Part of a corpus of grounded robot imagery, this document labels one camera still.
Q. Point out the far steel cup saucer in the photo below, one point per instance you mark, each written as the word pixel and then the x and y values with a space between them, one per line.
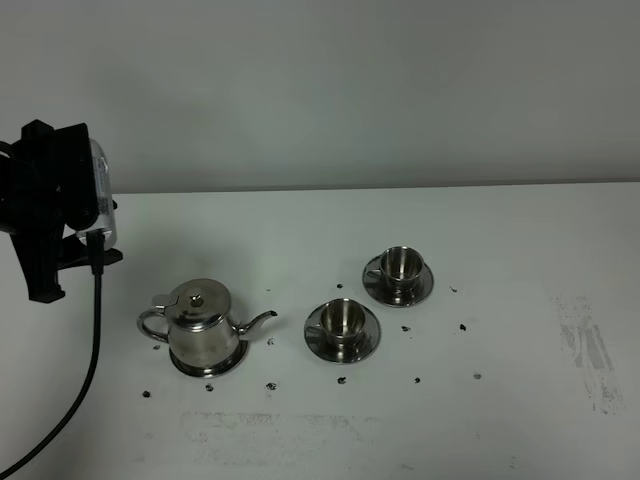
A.
pixel 404 297

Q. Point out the steel teapot saucer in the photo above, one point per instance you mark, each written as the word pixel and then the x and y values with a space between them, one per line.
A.
pixel 216 370

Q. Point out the near steel cup saucer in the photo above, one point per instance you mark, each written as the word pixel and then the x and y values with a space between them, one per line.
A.
pixel 357 352

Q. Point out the near stainless steel teacup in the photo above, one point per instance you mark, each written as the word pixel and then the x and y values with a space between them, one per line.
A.
pixel 340 322

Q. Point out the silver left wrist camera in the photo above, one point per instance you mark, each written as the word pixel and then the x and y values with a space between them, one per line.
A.
pixel 105 221

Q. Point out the stainless steel teacup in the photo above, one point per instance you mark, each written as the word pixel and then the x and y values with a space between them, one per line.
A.
pixel 340 322
pixel 397 268

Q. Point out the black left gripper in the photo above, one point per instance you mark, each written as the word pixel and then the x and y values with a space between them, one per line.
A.
pixel 47 194

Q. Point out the stainless steel teapot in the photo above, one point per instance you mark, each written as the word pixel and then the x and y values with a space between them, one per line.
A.
pixel 196 321

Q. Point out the far stainless steel teacup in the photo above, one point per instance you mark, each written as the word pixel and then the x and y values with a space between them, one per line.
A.
pixel 397 268

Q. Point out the steel cup saucer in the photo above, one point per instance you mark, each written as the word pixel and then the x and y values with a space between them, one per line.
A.
pixel 404 297
pixel 357 352

